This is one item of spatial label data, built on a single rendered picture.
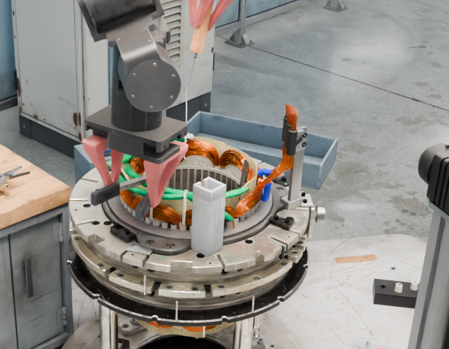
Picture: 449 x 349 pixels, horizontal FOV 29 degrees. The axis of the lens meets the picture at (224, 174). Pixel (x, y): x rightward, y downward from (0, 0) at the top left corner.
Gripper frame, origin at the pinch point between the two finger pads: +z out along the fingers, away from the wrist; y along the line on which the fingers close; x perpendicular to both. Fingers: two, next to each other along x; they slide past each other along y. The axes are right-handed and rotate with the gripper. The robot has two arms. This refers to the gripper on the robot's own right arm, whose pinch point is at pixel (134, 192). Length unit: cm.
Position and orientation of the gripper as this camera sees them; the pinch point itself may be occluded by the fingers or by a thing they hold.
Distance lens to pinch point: 102.9
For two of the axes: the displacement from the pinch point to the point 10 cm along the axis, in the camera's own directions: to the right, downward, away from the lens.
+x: 4.5, -3.7, 8.1
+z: -0.8, 8.9, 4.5
